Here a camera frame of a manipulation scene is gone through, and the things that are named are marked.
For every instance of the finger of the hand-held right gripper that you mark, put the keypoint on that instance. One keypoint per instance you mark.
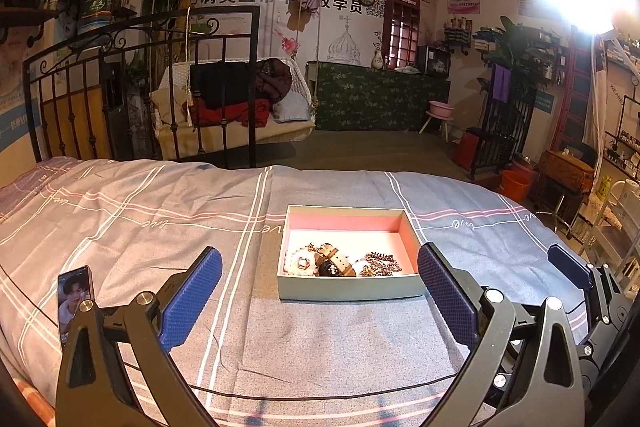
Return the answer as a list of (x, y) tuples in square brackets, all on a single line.
[(567, 264), (600, 347)]

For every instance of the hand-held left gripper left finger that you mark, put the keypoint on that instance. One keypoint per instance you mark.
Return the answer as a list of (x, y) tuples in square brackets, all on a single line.
[(192, 297)]

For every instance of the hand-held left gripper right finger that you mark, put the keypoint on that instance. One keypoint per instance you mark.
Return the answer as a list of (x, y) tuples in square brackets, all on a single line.
[(445, 287)]

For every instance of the pale green box pink inside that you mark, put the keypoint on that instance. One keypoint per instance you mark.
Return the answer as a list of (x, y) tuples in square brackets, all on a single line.
[(350, 287)]

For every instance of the white trolley cart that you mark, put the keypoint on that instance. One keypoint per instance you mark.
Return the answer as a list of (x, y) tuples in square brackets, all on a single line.
[(612, 227)]

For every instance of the striped grey blue blanket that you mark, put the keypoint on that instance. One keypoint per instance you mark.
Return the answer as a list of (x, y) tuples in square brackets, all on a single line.
[(150, 217)]

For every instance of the orange bucket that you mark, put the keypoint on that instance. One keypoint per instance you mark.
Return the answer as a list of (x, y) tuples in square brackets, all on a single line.
[(515, 187)]

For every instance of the black smartphone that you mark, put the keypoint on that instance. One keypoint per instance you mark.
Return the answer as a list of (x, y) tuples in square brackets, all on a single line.
[(70, 297)]

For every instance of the red box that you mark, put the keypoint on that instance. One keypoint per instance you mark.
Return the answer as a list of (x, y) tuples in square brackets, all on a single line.
[(466, 149)]

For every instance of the black iron rack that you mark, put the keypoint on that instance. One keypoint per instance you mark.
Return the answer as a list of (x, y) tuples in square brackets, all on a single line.
[(500, 142)]

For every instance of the white stool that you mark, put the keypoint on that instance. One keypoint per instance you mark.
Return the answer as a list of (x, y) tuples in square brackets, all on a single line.
[(434, 123)]

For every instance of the pink basin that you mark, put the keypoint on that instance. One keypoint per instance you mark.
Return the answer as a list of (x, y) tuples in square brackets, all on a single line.
[(441, 109)]

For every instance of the white wicker swing chair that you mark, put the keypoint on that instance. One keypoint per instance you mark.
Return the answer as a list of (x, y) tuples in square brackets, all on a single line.
[(280, 132)]

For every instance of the red cloth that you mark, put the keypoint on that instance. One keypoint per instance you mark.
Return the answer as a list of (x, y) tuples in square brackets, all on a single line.
[(235, 114)]

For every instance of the green patterned counter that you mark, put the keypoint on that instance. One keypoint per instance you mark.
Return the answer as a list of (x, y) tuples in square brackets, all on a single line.
[(375, 97)]

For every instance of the grey pillow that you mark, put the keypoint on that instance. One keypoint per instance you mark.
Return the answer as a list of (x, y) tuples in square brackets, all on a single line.
[(290, 112)]

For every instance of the black cloth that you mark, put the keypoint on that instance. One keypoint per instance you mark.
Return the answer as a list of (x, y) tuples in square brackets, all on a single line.
[(220, 82)]

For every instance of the green potted plant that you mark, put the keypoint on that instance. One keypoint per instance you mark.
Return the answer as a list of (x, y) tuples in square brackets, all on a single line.
[(515, 47)]

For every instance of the black framed picture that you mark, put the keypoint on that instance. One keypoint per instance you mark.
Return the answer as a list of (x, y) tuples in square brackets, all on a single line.
[(434, 59)]

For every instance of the dark brown jacket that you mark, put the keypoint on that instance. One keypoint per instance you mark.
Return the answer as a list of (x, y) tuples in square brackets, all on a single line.
[(275, 79)]

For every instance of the small pale vase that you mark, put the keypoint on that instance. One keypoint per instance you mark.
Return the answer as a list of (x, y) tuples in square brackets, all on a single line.
[(376, 59)]

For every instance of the red phone booth decoration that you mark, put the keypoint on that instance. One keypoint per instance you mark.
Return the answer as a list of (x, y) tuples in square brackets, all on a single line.
[(402, 27)]

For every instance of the green tin can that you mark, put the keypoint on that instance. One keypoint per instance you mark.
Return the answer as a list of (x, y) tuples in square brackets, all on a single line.
[(94, 12)]

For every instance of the wall shelves with bottles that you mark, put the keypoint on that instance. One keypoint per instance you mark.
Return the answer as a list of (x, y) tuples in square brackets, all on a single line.
[(622, 149)]

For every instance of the small wall shelf with bottles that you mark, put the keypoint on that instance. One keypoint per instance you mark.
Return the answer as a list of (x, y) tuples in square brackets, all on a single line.
[(457, 34)]

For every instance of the black iron bed frame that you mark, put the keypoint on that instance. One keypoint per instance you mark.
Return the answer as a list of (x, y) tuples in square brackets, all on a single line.
[(75, 72)]

